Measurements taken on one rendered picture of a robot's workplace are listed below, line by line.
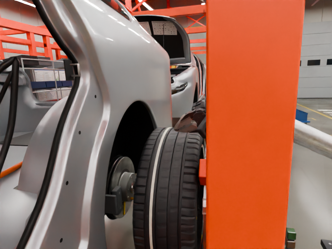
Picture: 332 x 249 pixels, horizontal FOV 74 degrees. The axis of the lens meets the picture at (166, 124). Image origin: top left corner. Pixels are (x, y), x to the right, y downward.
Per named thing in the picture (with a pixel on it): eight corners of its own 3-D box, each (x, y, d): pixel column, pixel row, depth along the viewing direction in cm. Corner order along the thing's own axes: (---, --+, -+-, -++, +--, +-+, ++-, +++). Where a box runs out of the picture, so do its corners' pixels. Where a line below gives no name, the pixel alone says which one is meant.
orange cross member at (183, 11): (98, 38, 495) (96, 18, 486) (217, 28, 436) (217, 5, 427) (95, 37, 483) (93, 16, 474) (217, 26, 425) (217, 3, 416)
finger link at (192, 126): (180, 127, 91) (200, 119, 87) (178, 137, 87) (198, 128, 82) (176, 122, 90) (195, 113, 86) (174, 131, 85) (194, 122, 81)
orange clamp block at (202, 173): (200, 167, 87) (199, 158, 80) (221, 169, 86) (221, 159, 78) (199, 185, 84) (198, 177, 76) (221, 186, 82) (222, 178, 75)
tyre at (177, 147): (128, 308, 80) (168, 229, 144) (194, 322, 75) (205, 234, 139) (133, 125, 82) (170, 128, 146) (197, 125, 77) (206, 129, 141)
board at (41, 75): (70, 124, 738) (62, 63, 697) (83, 125, 724) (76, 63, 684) (33, 136, 596) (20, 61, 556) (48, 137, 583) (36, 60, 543)
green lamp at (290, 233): (284, 233, 113) (285, 227, 112) (293, 234, 112) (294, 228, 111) (287, 239, 109) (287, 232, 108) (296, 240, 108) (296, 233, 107)
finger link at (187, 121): (176, 122, 90) (195, 113, 85) (174, 131, 85) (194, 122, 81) (172, 116, 89) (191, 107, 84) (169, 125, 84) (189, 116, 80)
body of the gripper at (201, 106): (201, 118, 88) (229, 105, 83) (199, 131, 82) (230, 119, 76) (190, 103, 85) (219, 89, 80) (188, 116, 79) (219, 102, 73)
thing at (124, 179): (126, 216, 130) (133, 162, 141) (139, 218, 128) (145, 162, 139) (100, 219, 101) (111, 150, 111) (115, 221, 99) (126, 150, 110)
